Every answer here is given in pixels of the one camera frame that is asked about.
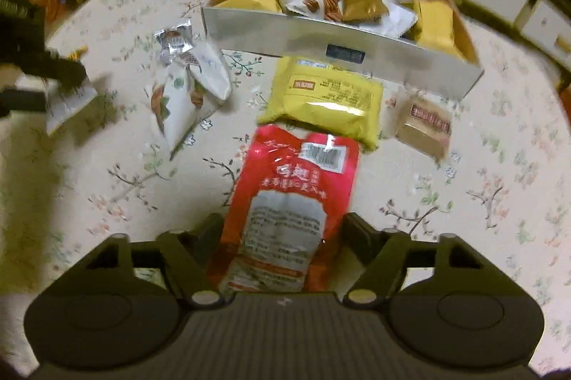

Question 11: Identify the floral bedsheet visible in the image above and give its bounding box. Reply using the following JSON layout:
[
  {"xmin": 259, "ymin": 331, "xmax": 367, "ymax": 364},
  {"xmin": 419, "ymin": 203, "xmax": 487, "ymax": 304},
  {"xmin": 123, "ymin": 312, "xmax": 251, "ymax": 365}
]
[{"xmin": 0, "ymin": 0, "xmax": 571, "ymax": 376}]

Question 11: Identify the small silver snack packet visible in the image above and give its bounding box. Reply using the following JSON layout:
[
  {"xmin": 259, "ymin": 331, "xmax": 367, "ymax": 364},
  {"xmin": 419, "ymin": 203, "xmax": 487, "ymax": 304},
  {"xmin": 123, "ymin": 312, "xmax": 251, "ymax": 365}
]
[{"xmin": 154, "ymin": 19, "xmax": 193, "ymax": 66}]

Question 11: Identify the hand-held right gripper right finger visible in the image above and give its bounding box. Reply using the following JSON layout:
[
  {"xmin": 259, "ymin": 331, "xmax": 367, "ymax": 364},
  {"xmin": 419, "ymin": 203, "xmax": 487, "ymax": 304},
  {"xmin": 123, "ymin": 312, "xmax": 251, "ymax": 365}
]
[{"xmin": 343, "ymin": 212, "xmax": 496, "ymax": 308}]

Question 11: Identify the silver white snack packet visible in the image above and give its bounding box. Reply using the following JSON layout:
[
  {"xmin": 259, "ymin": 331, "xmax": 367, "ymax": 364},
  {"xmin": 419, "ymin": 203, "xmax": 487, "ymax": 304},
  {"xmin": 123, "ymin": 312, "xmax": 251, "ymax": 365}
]
[{"xmin": 379, "ymin": 0, "xmax": 420, "ymax": 39}]

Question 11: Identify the tan snack packet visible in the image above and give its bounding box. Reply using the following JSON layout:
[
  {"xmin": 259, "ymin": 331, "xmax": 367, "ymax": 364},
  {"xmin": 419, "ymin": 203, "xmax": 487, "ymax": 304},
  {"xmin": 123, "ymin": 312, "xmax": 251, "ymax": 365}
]
[{"xmin": 395, "ymin": 92, "xmax": 453, "ymax": 161}]

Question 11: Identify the pink cardboard box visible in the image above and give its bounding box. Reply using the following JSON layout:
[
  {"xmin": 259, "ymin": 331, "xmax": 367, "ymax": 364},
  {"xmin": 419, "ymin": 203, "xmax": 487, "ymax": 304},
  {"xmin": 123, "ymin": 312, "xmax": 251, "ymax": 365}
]
[{"xmin": 201, "ymin": 0, "xmax": 485, "ymax": 100}]

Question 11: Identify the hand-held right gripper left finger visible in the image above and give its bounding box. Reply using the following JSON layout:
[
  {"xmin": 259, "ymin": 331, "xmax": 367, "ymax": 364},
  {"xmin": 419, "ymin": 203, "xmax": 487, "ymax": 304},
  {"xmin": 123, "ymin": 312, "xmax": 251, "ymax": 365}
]
[{"xmin": 80, "ymin": 213, "xmax": 224, "ymax": 308}]

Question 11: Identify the white side cabinet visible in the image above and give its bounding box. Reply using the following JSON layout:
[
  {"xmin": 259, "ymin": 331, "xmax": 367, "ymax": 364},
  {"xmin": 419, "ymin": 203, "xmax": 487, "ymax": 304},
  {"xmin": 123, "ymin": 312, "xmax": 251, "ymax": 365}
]
[{"xmin": 520, "ymin": 0, "xmax": 571, "ymax": 66}]

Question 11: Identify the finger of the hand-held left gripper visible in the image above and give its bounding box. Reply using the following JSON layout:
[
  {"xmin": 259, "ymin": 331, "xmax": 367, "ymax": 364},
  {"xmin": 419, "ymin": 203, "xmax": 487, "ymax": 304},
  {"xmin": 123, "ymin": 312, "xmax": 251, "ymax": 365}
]
[
  {"xmin": 0, "ymin": 90, "xmax": 47, "ymax": 117},
  {"xmin": 18, "ymin": 52, "xmax": 87, "ymax": 85}
]

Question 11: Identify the red snack packet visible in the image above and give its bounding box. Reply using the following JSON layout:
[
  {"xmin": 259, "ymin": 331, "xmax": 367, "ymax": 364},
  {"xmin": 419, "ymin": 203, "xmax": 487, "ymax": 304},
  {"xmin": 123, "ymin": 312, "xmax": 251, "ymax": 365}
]
[{"xmin": 206, "ymin": 125, "xmax": 361, "ymax": 296}]

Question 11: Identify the large yellow snack packet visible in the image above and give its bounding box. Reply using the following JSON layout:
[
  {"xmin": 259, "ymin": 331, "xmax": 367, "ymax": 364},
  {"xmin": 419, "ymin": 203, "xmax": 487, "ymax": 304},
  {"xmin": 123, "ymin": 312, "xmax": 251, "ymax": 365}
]
[{"xmin": 257, "ymin": 55, "xmax": 385, "ymax": 152}]

